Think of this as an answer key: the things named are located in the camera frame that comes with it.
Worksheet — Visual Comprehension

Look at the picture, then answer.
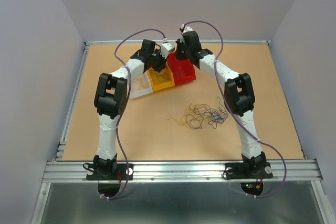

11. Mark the white plastic bin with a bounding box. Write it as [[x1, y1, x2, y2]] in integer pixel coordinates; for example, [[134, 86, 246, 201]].
[[130, 72, 153, 99]]

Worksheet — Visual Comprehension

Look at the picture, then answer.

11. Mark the yellow plastic bin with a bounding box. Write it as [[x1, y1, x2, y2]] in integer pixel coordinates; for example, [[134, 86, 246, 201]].
[[147, 63, 175, 92]]

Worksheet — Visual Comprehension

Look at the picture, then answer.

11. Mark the blue thin wire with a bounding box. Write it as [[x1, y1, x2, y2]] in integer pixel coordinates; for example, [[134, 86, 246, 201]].
[[183, 96, 230, 131]]

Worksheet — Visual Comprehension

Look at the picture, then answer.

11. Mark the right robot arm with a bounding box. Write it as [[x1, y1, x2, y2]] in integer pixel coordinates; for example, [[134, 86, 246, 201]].
[[175, 27, 267, 177]]

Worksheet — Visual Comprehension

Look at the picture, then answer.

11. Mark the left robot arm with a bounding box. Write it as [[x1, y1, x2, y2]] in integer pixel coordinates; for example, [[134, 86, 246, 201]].
[[93, 39, 175, 179]]

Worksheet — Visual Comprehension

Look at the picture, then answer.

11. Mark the red plastic bin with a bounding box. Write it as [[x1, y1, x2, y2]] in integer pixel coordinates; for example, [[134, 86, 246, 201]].
[[167, 52, 196, 86]]

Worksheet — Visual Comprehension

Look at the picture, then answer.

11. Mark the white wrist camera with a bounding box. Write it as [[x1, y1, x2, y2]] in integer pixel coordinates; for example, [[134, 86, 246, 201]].
[[159, 38, 175, 59], [180, 24, 193, 35]]

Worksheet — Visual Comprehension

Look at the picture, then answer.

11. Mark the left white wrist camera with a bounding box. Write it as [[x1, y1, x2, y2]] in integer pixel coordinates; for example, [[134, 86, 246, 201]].
[[159, 38, 175, 59]]

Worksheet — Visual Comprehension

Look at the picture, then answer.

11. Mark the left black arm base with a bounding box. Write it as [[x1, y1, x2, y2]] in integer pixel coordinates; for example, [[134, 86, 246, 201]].
[[82, 163, 134, 181]]

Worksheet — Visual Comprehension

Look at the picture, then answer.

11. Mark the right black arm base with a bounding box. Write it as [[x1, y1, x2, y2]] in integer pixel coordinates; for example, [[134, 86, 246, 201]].
[[222, 162, 273, 180]]

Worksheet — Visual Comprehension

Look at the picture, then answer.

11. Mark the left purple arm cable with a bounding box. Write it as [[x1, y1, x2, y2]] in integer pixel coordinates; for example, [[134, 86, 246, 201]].
[[113, 28, 167, 200]]

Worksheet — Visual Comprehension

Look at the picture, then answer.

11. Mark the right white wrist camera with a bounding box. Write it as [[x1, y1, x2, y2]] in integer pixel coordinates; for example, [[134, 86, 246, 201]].
[[180, 24, 193, 35]]

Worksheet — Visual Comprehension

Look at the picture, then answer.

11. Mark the aluminium front rail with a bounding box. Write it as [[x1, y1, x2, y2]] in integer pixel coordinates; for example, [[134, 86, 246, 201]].
[[42, 159, 323, 184]]

